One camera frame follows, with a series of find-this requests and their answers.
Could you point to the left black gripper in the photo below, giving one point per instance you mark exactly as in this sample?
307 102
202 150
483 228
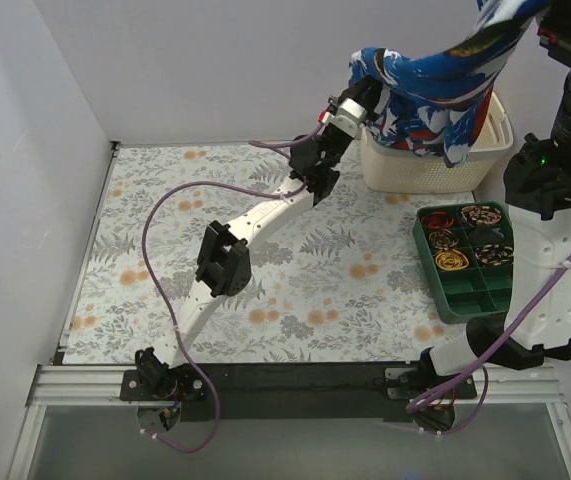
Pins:
370 93

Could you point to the blue patterned trousers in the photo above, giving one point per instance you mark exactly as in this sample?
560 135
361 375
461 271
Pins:
437 104

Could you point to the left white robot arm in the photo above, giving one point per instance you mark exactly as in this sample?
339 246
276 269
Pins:
224 259

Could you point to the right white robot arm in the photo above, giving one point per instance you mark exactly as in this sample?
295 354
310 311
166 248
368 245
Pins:
537 184

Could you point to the cream plastic laundry basket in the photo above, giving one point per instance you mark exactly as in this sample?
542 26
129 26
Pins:
398 171

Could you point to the red black rolled belt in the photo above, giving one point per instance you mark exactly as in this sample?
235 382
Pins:
437 220

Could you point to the brown patterned rolled belt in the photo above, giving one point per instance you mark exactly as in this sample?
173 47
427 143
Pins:
480 215

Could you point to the dark brown rolled belt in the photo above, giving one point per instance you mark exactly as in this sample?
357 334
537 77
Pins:
443 239

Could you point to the yellow rolled belt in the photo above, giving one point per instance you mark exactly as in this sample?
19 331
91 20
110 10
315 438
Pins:
451 260

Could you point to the floral table mat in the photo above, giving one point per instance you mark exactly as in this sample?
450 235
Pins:
342 282

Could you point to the black spotted rolled belt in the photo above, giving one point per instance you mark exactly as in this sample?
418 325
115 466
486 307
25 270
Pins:
494 255

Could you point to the green compartment tray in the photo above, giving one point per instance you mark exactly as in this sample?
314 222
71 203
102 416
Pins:
476 291

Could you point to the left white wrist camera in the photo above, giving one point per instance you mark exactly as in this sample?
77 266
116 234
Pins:
348 117

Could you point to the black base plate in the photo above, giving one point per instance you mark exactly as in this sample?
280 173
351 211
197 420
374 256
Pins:
278 391

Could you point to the aluminium rail frame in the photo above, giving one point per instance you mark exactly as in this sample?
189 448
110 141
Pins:
93 385

